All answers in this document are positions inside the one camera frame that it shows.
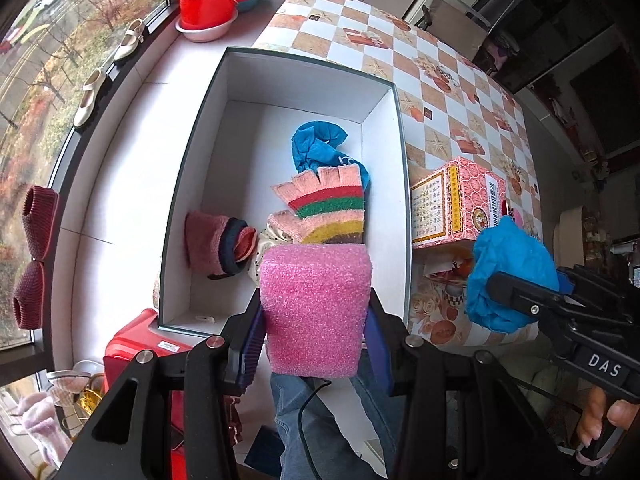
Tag person's right hand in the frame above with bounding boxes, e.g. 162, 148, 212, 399
575, 387, 640, 456

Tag maroon knit slipper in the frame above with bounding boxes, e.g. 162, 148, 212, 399
12, 260, 48, 330
22, 185, 60, 261

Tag person's blue jeans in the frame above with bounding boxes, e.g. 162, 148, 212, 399
270, 355, 416, 480

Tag pink foam sponge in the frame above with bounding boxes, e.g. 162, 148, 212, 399
259, 244, 375, 378

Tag pink patterned carton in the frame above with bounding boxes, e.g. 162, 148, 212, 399
410, 156, 507, 250

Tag cream shoe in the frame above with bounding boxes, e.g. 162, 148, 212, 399
113, 18, 147, 65
73, 69, 108, 128

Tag yellow packet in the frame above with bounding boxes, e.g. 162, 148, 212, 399
75, 387, 108, 416

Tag cream polka dot scrunchie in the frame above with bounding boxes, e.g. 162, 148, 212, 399
247, 225, 301, 286

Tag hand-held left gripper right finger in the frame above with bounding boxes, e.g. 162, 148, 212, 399
364, 292, 571, 480

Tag pink knit sock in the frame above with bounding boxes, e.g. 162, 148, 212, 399
184, 211, 258, 280

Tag large window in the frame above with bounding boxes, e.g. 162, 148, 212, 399
0, 0, 171, 461

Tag striped knit glove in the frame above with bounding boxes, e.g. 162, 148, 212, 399
267, 165, 370, 246

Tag pink fluffy slipper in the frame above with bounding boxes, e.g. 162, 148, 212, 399
10, 392, 73, 466

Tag blue shoe cover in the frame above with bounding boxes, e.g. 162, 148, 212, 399
291, 121, 372, 196
466, 216, 561, 333

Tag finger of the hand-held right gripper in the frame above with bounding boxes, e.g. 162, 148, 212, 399
555, 264, 640, 322
486, 271, 587, 357

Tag white storage box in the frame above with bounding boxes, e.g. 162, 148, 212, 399
157, 46, 415, 336

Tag white basin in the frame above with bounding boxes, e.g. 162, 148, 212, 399
175, 7, 240, 43

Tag orange and white packet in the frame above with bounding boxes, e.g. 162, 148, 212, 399
422, 249, 476, 281

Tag checkered tablecloth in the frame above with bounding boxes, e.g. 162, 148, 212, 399
250, 0, 543, 351

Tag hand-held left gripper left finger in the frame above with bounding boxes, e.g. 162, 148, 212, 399
55, 287, 266, 480

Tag black cable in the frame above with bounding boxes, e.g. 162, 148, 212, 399
295, 380, 333, 480

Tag folding chair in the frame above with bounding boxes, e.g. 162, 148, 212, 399
417, 0, 493, 61

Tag round wooden box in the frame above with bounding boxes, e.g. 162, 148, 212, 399
552, 205, 591, 266

